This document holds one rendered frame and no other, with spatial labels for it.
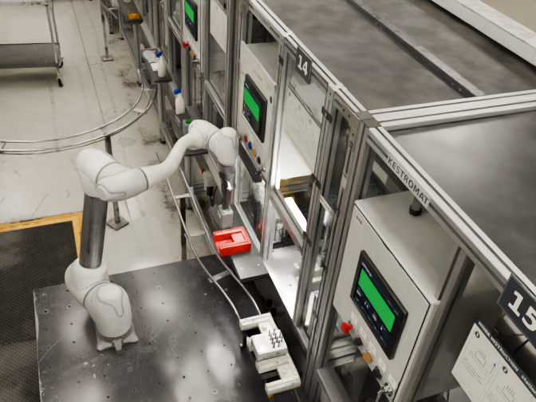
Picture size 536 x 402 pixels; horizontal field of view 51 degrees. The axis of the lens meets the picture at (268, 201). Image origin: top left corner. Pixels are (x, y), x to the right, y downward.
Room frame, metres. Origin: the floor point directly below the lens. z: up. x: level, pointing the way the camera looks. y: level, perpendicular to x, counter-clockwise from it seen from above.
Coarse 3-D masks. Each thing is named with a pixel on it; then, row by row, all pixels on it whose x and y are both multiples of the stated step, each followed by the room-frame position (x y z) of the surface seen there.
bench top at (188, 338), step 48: (48, 288) 1.84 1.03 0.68; (144, 288) 1.90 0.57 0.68; (192, 288) 1.93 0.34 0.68; (240, 288) 1.96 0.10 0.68; (48, 336) 1.56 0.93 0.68; (96, 336) 1.58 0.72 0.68; (144, 336) 1.61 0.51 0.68; (192, 336) 1.63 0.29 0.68; (240, 336) 1.66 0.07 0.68; (48, 384) 1.32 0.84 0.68; (96, 384) 1.34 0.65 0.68; (144, 384) 1.36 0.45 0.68; (192, 384) 1.38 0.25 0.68; (240, 384) 1.40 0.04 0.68
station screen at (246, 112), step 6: (246, 84) 2.17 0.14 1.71; (252, 96) 2.10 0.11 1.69; (258, 102) 2.03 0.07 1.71; (246, 108) 2.16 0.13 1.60; (246, 114) 2.15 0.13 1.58; (252, 114) 2.09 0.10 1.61; (258, 114) 2.02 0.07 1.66; (252, 120) 2.09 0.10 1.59; (258, 120) 2.02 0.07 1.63; (252, 126) 2.08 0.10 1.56
